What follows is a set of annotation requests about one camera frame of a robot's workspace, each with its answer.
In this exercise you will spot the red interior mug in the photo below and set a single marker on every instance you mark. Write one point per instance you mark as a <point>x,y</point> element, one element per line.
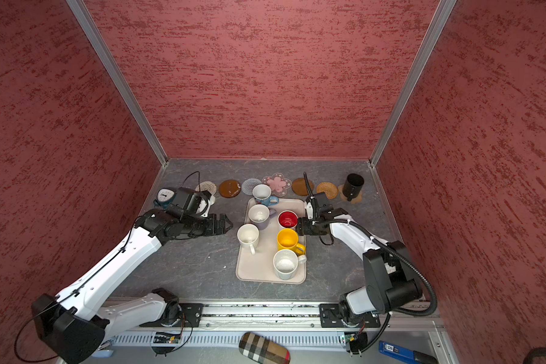
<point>288,220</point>

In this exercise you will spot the lavender mug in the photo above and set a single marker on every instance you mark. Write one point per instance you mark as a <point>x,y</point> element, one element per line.
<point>259,215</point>

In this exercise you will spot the plaid glasses case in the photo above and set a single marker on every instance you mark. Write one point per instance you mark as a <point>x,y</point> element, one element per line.
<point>262,350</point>

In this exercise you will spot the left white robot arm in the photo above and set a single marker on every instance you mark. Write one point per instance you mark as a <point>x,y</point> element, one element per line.
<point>74,322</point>

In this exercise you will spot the black mug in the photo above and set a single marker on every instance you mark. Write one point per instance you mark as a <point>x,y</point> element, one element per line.
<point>353,186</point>

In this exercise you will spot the white mug front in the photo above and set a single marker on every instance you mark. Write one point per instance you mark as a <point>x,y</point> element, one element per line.
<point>286,263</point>

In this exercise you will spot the pink flower coaster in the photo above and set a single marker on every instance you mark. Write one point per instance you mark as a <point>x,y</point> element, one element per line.
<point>278,184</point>

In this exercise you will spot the white mug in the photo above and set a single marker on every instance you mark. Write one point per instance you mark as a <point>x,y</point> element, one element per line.
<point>286,263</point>
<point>248,237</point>

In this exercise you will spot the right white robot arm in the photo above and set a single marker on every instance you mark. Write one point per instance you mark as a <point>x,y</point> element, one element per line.
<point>391,279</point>

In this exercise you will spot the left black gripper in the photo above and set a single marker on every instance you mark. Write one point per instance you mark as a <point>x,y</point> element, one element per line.
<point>211,230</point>

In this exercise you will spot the blue floral mug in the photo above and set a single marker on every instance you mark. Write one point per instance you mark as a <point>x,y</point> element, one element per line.
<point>262,195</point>

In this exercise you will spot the beige serving tray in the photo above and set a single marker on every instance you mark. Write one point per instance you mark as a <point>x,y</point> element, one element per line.
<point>260,267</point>

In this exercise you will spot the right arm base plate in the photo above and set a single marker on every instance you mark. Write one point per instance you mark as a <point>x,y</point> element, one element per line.
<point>332,315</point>

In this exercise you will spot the blue tool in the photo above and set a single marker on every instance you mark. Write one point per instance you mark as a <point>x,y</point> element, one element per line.
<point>405,355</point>

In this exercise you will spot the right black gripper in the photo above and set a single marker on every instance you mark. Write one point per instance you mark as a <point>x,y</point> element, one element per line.
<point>304,230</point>

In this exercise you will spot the dark glossy brown coaster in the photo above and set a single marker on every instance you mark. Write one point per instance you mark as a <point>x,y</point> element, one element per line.
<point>229,188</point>

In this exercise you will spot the grey round coaster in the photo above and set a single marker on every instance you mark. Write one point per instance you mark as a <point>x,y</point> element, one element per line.
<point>249,184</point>

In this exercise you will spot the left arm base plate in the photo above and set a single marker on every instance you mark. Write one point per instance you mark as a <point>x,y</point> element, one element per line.
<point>182,314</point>

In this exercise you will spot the brown wooden coaster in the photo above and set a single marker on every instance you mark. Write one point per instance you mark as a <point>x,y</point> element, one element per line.
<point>299,187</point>

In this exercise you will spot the aluminium rail frame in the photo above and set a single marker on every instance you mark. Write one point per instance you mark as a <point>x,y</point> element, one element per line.
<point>294,325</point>

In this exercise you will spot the yellow mug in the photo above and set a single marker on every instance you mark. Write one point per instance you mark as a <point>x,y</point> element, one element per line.
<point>288,239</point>

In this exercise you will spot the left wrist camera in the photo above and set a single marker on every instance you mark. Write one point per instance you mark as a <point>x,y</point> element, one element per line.
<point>188,202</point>

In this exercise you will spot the cork coaster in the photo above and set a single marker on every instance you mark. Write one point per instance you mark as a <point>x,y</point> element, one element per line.
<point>355,200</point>

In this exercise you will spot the white patterned round coaster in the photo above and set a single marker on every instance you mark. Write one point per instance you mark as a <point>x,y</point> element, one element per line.
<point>208,186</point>

